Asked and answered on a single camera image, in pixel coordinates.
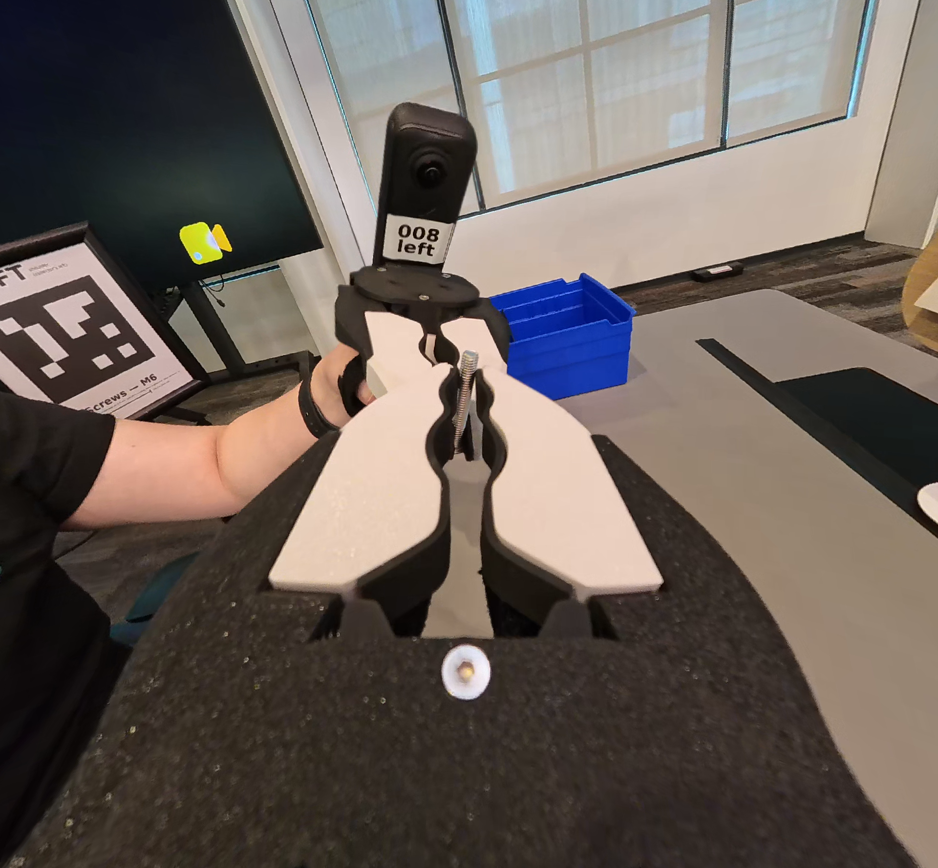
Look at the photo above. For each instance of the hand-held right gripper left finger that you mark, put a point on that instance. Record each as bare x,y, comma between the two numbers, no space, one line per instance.
366,494

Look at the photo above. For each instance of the blue plastic bin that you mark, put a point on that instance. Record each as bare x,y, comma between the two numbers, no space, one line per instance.
571,348

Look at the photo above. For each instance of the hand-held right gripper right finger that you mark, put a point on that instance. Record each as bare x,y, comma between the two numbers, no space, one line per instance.
571,501

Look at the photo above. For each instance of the silver bolt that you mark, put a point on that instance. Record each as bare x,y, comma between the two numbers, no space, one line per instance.
467,406

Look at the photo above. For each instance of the black monitor stand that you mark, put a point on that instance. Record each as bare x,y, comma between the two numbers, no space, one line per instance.
220,326

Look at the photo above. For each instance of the black monitor screen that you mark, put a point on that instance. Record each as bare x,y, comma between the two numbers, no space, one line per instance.
132,91

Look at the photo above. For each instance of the small black floor device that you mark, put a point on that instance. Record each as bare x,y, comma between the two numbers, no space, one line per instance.
718,271

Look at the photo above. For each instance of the white framed window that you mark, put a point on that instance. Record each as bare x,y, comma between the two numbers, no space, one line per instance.
586,62

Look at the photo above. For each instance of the person's left forearm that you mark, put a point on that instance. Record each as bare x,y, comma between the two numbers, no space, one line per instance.
205,458

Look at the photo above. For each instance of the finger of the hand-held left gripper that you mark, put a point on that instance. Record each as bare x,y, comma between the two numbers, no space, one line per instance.
396,355
487,340

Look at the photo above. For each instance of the wooden document stand white base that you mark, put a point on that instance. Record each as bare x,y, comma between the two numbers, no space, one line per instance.
925,296

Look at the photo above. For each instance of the framed black white marker sign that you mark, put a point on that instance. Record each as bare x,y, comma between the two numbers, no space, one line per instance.
66,340

